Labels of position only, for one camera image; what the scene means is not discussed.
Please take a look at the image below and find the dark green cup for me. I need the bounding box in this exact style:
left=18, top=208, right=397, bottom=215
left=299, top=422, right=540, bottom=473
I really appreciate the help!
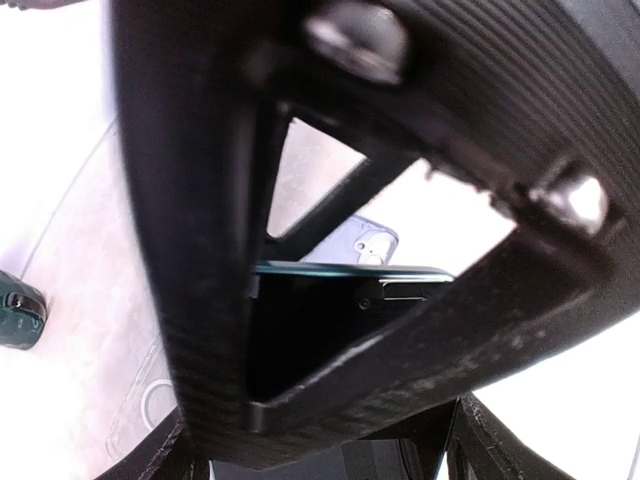
left=0, top=271, right=48, bottom=350

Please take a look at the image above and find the black smartphone with teal edge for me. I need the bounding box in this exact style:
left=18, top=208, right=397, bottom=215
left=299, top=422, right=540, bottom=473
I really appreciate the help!
left=246, top=261, right=454, bottom=402

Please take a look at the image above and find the lilac phone case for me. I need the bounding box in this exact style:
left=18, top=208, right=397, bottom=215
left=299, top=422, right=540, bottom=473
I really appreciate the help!
left=301, top=215, right=399, bottom=265

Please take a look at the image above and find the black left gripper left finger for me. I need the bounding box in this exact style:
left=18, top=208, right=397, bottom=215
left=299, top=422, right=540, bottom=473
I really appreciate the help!
left=112, top=1, right=278, bottom=450

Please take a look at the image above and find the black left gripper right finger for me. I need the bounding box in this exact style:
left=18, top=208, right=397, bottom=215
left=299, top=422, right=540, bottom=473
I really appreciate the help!
left=247, top=1, right=639, bottom=438

